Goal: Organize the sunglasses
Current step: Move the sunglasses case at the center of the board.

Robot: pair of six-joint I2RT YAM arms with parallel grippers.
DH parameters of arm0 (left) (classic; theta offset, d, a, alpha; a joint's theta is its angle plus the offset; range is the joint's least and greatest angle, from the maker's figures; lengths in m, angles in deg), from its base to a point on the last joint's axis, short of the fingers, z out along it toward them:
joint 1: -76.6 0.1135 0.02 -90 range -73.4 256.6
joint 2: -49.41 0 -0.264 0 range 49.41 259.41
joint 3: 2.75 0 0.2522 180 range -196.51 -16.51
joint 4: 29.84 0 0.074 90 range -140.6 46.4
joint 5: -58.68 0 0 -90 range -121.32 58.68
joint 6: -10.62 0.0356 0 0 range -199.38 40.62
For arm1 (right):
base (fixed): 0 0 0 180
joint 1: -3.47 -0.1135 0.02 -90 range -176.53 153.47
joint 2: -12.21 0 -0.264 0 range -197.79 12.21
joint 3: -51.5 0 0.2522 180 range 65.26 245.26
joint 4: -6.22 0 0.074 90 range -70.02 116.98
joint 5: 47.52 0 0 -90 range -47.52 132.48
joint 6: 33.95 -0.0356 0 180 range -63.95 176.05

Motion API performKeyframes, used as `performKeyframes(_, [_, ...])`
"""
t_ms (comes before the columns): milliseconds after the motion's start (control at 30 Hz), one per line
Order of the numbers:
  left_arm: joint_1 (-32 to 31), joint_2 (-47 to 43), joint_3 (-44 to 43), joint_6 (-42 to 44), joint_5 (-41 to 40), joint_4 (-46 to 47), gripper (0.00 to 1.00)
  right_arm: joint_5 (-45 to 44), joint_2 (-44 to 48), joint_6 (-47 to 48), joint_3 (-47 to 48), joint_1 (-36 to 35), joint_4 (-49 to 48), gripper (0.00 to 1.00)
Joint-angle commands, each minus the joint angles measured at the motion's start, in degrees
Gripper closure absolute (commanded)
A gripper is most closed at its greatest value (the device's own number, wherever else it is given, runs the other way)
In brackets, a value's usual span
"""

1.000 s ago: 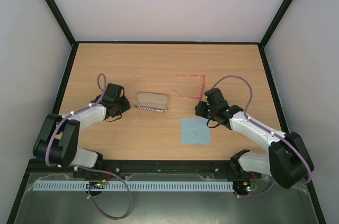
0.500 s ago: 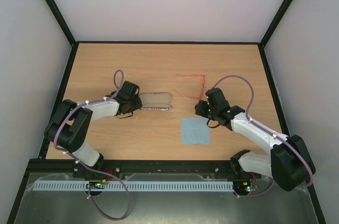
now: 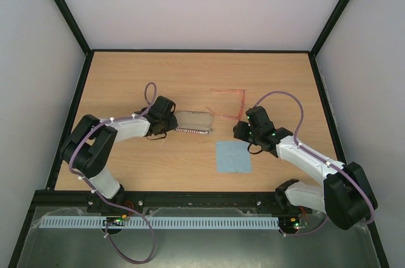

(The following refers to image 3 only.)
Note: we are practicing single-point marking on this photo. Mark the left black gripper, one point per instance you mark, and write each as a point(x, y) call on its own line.
point(173, 123)

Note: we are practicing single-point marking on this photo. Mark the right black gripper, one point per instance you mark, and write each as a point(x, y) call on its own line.
point(242, 130)

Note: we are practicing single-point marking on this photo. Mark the striped sunglasses case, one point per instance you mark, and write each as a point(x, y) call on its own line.
point(191, 122)

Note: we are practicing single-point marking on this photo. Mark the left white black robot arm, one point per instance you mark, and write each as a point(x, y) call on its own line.
point(87, 149)

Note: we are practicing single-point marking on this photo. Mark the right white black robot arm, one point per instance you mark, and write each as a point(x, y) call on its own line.
point(343, 192)

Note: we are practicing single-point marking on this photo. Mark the red transparent sunglasses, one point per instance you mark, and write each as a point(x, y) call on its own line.
point(230, 103)

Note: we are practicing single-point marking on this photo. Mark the blue cleaning cloth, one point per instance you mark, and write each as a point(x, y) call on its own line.
point(232, 157)

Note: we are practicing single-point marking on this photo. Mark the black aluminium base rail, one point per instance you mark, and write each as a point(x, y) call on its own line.
point(272, 203)

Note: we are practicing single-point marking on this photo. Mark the light blue slotted cable duct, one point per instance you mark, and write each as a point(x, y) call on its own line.
point(93, 222)

